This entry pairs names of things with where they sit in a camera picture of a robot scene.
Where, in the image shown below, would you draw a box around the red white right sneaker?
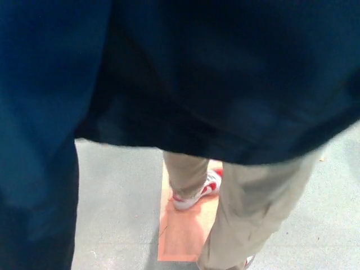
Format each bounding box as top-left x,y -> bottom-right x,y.
243,254 -> 257,270

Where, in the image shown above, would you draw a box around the khaki trousers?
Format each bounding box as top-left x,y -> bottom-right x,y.
163,150 -> 324,270

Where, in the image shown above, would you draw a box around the navy blue coat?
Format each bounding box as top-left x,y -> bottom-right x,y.
0,0 -> 360,270

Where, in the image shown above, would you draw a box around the red white sneaker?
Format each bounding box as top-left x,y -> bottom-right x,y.
172,168 -> 224,212
243,254 -> 257,270

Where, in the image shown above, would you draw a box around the red white left sneaker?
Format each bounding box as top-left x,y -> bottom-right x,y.
172,168 -> 224,212

